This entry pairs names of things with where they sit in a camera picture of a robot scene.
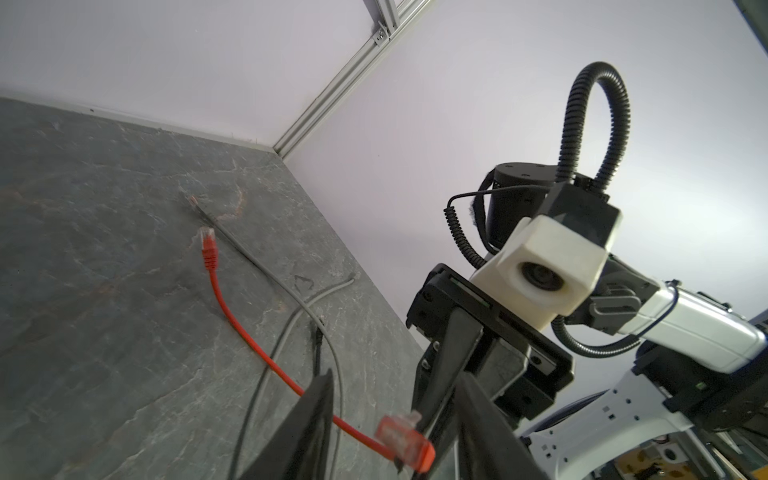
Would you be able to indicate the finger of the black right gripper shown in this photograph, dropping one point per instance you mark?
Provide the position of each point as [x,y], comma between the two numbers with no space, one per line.
[437,422]
[503,364]

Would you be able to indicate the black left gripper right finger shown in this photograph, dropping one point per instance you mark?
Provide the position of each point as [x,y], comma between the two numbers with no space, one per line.
[487,447]

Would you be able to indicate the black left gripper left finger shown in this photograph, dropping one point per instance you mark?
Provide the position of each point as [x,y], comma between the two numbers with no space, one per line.
[299,447]

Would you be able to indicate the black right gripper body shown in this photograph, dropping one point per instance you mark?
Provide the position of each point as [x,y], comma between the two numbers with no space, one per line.
[548,369]

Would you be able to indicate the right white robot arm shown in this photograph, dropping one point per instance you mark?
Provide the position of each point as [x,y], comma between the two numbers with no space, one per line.
[650,358]

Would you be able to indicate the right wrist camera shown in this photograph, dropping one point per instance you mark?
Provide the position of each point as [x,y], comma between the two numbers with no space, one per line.
[553,259]

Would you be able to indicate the aluminium corner frame post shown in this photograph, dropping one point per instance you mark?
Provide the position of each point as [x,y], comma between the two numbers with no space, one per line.
[393,19]

